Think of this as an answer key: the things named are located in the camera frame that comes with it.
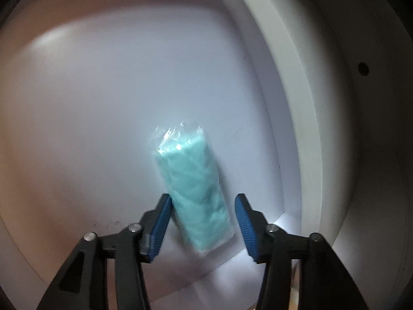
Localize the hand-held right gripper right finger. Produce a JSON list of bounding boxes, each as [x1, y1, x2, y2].
[[234, 193, 370, 310]]

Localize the teal cloth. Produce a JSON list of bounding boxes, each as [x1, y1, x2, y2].
[[152, 121, 234, 255]]

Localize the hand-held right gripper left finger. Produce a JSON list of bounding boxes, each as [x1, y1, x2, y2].
[[37, 193, 173, 310]]

